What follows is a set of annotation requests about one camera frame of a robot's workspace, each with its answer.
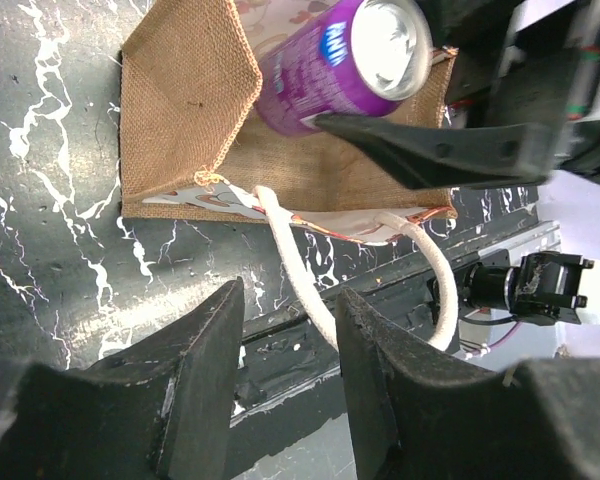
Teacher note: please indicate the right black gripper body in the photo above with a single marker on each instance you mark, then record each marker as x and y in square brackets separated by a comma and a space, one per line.
[527, 62]

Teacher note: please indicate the purple Fanta can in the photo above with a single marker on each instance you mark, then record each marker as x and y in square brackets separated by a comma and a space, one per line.
[358, 57]

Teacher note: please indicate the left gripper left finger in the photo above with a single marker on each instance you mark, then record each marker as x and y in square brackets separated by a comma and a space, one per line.
[159, 409]

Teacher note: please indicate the burlap canvas tote bag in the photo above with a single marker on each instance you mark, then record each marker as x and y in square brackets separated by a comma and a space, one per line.
[193, 147]

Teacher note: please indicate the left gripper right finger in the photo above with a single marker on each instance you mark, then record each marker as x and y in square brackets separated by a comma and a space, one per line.
[418, 413]

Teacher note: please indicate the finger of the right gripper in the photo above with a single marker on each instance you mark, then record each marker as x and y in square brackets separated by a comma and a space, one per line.
[429, 158]

